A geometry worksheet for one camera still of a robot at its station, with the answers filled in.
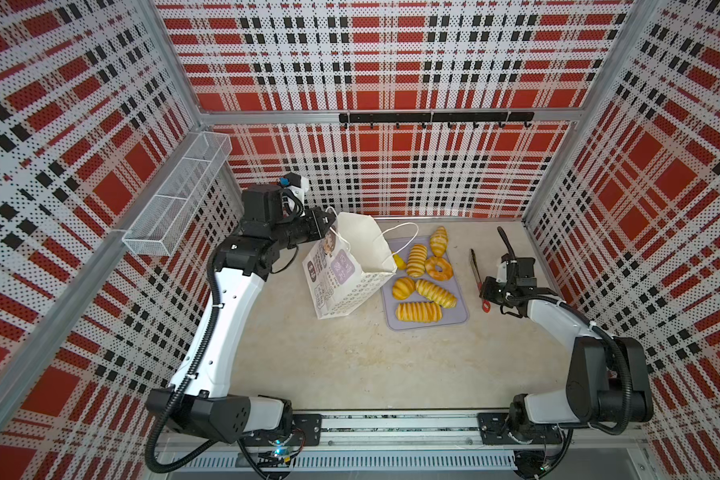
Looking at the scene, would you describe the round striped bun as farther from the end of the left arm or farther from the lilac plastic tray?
the end of the left arm

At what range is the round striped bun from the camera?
979mm

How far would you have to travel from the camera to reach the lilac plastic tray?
93cm
